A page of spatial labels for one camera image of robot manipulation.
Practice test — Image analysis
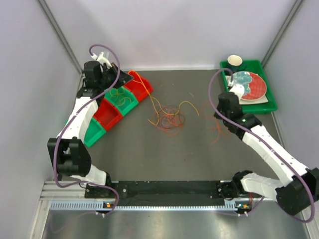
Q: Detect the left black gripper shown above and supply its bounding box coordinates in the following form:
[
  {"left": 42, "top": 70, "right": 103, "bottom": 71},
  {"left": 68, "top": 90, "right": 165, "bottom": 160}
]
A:
[{"left": 98, "top": 63, "right": 134, "bottom": 90}]

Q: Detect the yellow cable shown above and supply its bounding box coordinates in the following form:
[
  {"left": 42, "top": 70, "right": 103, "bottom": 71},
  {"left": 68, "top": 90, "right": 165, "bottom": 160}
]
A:
[
  {"left": 128, "top": 71, "right": 199, "bottom": 127},
  {"left": 109, "top": 86, "right": 133, "bottom": 107}
]

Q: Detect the pink cable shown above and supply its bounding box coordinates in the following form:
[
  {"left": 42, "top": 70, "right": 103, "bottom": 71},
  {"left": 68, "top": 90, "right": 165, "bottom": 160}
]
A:
[{"left": 200, "top": 101, "right": 231, "bottom": 144}]

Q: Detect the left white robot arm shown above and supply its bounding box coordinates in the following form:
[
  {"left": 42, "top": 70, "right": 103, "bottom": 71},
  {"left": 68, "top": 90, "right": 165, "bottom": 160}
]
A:
[{"left": 47, "top": 52, "right": 132, "bottom": 198}]

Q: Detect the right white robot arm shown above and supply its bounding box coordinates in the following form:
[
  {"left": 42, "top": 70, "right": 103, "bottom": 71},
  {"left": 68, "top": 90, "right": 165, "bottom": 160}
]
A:
[{"left": 214, "top": 84, "right": 319, "bottom": 216}]

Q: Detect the white square plate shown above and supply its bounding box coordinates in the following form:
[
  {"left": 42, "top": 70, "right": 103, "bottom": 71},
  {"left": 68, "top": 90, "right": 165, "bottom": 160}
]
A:
[{"left": 226, "top": 74, "right": 270, "bottom": 106}]

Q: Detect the red and blue plate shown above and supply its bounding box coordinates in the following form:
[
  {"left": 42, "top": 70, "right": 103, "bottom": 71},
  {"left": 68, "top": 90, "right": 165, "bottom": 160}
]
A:
[{"left": 233, "top": 71, "right": 267, "bottom": 102}]

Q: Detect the red bin far end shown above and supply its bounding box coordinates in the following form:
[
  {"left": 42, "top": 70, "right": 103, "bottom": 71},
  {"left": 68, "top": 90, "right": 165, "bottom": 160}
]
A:
[{"left": 124, "top": 70, "right": 153, "bottom": 103}]

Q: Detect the dark green cup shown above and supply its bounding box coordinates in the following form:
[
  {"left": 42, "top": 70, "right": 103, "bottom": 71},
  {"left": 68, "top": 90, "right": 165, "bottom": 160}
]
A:
[{"left": 226, "top": 55, "right": 247, "bottom": 73}]

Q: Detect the large green tray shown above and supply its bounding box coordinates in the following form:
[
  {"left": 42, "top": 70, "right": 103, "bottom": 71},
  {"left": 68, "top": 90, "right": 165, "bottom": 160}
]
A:
[{"left": 222, "top": 60, "right": 278, "bottom": 114}]

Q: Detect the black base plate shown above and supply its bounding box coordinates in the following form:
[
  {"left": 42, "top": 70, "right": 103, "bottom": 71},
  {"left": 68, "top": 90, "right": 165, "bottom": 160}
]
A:
[{"left": 84, "top": 179, "right": 266, "bottom": 207}]

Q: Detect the aluminium frame rail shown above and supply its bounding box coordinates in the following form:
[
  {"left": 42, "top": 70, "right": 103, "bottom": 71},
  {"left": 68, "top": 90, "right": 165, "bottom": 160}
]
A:
[{"left": 40, "top": 181, "right": 86, "bottom": 201}]

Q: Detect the grey slotted cable duct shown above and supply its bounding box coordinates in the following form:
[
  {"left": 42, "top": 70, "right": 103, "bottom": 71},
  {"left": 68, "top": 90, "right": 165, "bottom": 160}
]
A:
[{"left": 50, "top": 200, "right": 250, "bottom": 211}]

